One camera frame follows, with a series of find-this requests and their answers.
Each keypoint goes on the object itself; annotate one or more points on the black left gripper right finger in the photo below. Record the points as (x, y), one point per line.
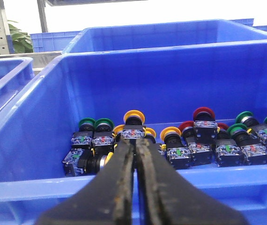
(166, 198)

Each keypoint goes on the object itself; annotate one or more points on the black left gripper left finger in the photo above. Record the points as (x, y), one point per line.
(106, 200)

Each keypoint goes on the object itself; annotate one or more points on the blue bin with buttons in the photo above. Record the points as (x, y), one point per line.
(166, 84)

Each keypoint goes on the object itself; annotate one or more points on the yellow push button right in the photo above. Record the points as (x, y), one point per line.
(178, 155)

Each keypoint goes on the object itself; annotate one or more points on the push button lying sideways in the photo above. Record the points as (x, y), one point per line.
(80, 162)

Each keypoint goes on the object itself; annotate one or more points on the red push button lower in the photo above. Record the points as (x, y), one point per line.
(201, 154)

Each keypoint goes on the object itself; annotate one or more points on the red push button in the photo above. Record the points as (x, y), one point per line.
(201, 154)
(205, 125)

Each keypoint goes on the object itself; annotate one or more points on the yellow push button middle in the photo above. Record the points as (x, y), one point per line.
(150, 135)

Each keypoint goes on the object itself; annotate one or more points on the green push button far left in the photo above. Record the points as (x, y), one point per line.
(83, 138)

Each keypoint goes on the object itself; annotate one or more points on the yellow push button left hidden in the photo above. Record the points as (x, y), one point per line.
(118, 130)

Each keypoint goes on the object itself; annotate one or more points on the red push button hidden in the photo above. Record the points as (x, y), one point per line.
(227, 153)

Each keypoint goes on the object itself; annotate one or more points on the red push button top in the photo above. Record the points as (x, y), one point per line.
(205, 125)

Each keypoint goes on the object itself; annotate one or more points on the green push button centre right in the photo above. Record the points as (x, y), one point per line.
(253, 151)

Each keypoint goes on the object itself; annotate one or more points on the green push button upper right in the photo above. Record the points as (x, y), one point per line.
(253, 126)

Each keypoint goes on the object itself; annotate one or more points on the blue empty target bin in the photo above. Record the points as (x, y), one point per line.
(15, 73)

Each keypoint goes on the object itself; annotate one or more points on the blue crate in background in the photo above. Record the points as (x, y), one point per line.
(52, 41)

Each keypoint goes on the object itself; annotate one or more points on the blue bin behind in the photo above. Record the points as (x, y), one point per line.
(114, 38)

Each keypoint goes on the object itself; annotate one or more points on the green plant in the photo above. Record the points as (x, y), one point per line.
(22, 42)

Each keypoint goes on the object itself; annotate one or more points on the perforated metal post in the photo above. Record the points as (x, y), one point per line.
(5, 37)

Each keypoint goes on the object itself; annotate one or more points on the grey metal post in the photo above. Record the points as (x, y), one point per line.
(42, 16)

